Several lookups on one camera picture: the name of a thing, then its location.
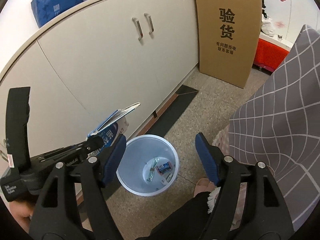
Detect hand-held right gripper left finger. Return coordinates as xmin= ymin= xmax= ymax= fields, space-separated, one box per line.
xmin=29 ymin=134 xmax=127 ymax=240

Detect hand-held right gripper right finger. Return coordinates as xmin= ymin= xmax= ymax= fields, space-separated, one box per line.
xmin=195 ymin=132 xmax=295 ymax=240

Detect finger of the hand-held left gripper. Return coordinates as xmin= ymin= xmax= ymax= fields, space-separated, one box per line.
xmin=37 ymin=136 xmax=105 ymax=167

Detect white plastic bin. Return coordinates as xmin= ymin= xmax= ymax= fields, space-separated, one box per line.
xmin=116 ymin=134 xmax=180 ymax=197

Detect blue and white carton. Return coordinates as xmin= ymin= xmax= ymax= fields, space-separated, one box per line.
xmin=86 ymin=102 xmax=141 ymax=155

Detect trash items in bin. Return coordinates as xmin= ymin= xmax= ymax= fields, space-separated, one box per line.
xmin=147 ymin=157 xmax=163 ymax=182

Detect person's left hand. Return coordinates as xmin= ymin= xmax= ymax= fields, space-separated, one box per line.
xmin=9 ymin=199 xmax=36 ymax=233

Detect beige slipper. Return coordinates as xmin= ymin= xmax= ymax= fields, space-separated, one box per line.
xmin=194 ymin=178 xmax=217 ymax=201

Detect red and blue packet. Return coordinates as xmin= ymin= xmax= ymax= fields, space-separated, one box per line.
xmin=156 ymin=162 xmax=173 ymax=174

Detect white fluffy cloth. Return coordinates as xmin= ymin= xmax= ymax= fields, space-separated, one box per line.
xmin=207 ymin=189 xmax=221 ymax=213

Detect person's leg in black trousers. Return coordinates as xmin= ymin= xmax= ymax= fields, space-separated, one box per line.
xmin=135 ymin=191 xmax=221 ymax=240

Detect grey checked blanket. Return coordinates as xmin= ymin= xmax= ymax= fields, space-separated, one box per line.
xmin=229 ymin=24 xmax=320 ymax=228

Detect white cabinet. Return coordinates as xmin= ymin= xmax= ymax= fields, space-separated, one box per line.
xmin=0 ymin=0 xmax=200 ymax=205

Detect tall cardboard box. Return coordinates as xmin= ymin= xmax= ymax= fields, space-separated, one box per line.
xmin=192 ymin=0 xmax=262 ymax=89

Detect blue and white package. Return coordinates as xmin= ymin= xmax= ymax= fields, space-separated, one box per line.
xmin=25 ymin=0 xmax=87 ymax=28

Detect white cloth pile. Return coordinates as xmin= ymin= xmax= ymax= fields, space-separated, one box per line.
xmin=260 ymin=0 xmax=277 ymax=37

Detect metal cabinet door handle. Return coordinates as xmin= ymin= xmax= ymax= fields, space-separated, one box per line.
xmin=132 ymin=17 xmax=144 ymax=41
xmin=144 ymin=12 xmax=154 ymax=36

